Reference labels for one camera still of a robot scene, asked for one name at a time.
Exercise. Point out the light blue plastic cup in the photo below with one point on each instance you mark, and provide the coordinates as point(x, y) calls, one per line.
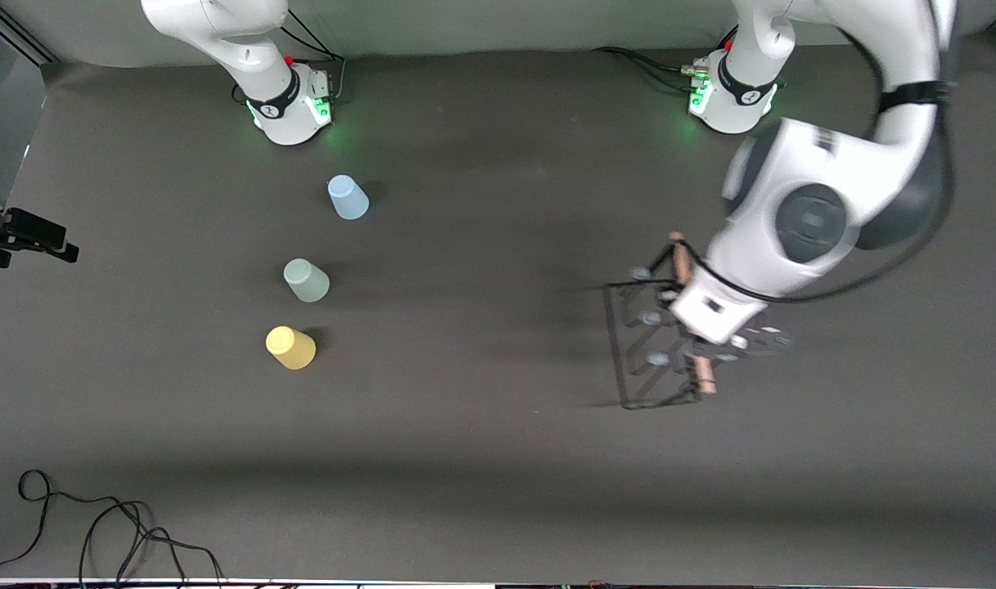
point(349, 199)

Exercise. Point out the dark grey table sheet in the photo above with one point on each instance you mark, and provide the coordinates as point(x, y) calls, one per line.
point(465, 458)

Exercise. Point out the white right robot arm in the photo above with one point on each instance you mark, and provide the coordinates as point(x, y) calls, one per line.
point(219, 24)

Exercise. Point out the yellow plastic cup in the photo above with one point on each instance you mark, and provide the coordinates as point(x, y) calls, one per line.
point(290, 348)

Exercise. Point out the pale green plastic cup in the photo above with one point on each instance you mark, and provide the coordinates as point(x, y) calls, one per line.
point(307, 281)

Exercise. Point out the aluminium frame rail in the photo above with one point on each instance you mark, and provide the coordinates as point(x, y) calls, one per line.
point(19, 37)

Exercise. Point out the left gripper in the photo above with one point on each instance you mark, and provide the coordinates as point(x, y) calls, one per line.
point(665, 303)

